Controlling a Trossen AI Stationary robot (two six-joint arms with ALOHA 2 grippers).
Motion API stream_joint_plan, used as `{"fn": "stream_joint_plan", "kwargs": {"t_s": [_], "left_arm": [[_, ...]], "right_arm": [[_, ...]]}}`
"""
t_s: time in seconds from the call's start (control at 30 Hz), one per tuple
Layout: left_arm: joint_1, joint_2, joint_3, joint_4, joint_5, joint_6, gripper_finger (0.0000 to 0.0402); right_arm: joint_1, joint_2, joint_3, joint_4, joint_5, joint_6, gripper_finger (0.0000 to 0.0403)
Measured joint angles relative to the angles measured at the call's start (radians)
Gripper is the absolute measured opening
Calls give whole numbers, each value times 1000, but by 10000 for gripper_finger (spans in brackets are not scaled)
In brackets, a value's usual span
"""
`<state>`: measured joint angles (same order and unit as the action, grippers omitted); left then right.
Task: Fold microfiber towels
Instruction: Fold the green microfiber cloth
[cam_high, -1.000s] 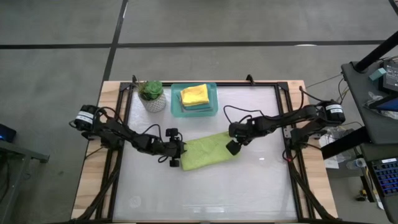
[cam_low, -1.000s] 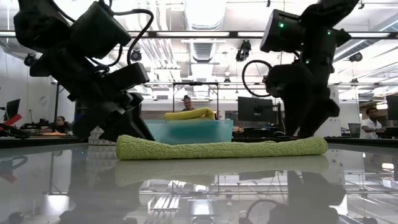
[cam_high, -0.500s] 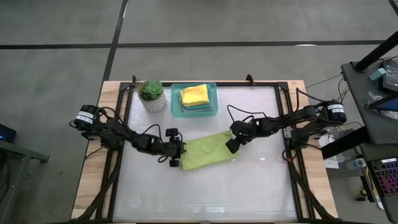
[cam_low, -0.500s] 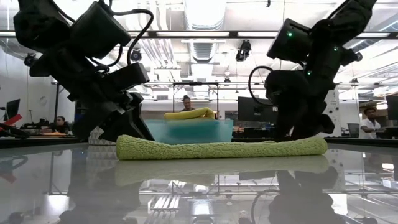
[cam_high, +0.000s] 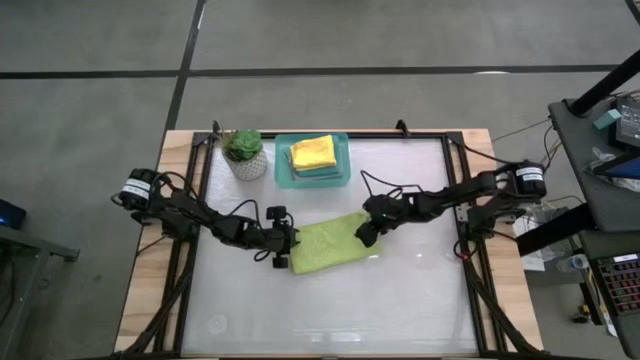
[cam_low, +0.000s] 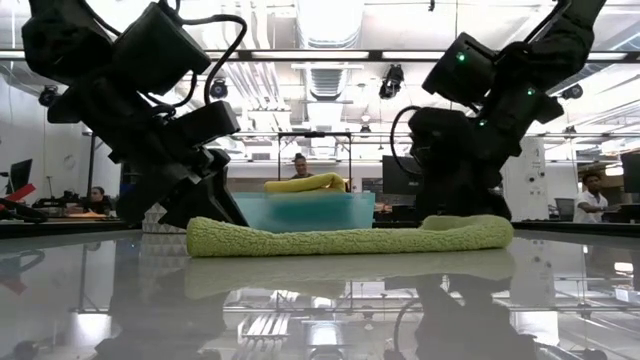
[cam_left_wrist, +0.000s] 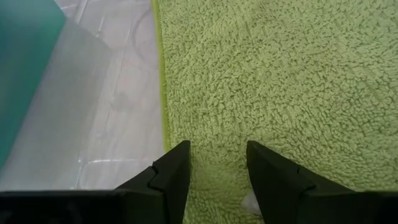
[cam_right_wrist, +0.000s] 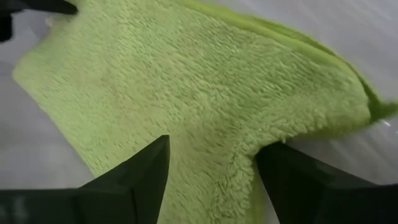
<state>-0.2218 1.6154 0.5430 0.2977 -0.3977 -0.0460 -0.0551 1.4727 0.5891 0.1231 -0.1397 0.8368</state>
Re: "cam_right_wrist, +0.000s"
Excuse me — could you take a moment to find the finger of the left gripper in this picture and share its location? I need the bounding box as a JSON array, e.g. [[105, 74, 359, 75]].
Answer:
[[0, 14, 13, 43], [0, 0, 78, 16]]

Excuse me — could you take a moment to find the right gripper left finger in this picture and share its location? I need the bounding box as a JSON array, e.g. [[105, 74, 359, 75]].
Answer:
[[0, 134, 171, 224]]

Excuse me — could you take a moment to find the lime green microfiber towel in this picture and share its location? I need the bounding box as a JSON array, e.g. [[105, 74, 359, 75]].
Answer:
[[12, 0, 398, 224]]

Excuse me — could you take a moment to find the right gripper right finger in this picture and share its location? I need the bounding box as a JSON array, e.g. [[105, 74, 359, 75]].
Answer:
[[255, 141, 398, 224]]

